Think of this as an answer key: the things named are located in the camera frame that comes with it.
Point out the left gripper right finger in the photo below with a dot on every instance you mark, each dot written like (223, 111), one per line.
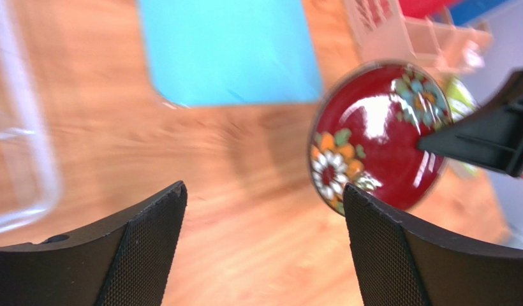
(401, 259)

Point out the red folder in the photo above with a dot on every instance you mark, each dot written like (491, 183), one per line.
(423, 8)

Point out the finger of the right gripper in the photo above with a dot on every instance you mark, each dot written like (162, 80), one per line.
(491, 137)

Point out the pink plastic file organizer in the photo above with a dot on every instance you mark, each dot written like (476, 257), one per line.
(382, 31)

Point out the teal cutting board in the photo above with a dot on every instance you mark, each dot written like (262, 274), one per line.
(216, 53)

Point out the red floral plate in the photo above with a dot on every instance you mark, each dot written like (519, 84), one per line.
(365, 133)

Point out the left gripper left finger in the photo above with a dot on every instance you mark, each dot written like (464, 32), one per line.
(122, 259)

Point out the green leaflet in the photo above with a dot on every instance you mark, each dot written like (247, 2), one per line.
(462, 104)

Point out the blue folder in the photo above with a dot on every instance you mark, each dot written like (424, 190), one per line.
(463, 12)

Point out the white wire dish rack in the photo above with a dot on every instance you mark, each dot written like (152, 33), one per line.
(28, 156)

